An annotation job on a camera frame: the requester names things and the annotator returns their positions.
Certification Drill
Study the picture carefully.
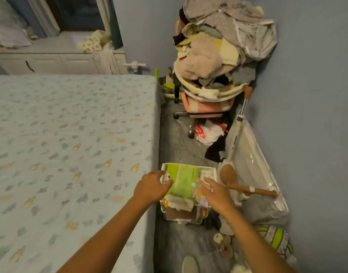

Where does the person's right hand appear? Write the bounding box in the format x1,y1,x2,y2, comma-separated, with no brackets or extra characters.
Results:
198,177,236,215

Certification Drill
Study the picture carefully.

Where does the person's left hand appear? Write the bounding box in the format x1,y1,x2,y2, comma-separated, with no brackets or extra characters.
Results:
133,170,174,209

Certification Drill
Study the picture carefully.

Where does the cream yellow-trimmed baby garment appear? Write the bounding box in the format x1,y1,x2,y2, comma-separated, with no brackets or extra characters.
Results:
162,195,195,213

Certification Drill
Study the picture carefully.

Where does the green baby cloth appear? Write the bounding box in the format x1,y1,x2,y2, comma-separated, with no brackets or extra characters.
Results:
166,163,200,199

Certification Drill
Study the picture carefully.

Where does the blue patterned bed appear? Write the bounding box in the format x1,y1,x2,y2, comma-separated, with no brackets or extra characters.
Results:
0,74,163,273

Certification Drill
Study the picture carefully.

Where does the person's right forearm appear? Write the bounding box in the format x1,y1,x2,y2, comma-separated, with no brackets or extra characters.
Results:
219,206,297,273

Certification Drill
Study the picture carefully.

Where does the person's left forearm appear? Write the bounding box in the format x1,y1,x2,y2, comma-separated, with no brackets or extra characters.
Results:
57,196,152,273

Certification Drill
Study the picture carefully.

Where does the pile of clothes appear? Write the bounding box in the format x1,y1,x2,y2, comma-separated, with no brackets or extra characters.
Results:
173,0,278,97

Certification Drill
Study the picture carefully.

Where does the white plastic basket cart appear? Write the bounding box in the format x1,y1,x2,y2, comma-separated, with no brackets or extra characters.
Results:
160,163,218,225

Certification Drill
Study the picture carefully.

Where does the white panel heater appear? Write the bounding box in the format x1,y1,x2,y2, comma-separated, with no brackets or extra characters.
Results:
225,119,289,222

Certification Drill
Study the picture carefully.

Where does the black cloth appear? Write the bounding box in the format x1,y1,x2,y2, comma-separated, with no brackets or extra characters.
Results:
204,136,227,163

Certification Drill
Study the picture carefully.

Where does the beige plush toy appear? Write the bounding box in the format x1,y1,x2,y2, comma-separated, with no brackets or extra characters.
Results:
212,233,234,259

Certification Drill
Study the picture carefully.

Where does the white red plastic bag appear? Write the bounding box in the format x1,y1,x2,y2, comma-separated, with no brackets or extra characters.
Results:
194,123,228,146

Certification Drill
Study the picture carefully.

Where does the green white striped ball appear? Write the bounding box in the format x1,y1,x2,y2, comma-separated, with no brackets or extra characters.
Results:
258,225,294,259

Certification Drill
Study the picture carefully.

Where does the green ride-on toy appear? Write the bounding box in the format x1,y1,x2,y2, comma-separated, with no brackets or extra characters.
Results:
154,68,176,99

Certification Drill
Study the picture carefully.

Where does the white pipe valve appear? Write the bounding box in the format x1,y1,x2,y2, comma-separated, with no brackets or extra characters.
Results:
123,61,147,74

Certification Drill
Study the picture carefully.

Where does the white hanging cloth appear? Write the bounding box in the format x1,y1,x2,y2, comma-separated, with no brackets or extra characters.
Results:
92,42,120,75

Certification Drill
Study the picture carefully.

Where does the cream patterned cloth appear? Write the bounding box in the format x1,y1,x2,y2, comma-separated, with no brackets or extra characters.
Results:
78,30,112,53

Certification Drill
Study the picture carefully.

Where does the white window seat cabinet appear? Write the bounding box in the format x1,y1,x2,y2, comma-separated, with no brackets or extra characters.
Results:
0,31,129,76

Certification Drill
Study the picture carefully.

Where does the blue curtain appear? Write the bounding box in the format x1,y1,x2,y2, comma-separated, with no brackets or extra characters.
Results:
107,0,120,26
3,0,48,39

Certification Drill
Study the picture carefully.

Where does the white curtain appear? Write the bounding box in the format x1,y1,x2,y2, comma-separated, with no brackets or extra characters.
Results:
95,0,111,35
26,0,61,37

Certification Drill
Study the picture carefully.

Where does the brown framed window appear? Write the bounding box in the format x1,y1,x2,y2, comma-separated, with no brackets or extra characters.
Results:
44,0,106,31

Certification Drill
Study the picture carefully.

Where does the crumpled white plastic bag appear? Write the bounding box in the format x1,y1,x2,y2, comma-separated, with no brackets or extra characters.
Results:
0,0,34,49

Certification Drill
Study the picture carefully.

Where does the white pole wooden handle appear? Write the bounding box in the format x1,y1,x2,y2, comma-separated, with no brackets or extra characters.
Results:
226,85,254,162

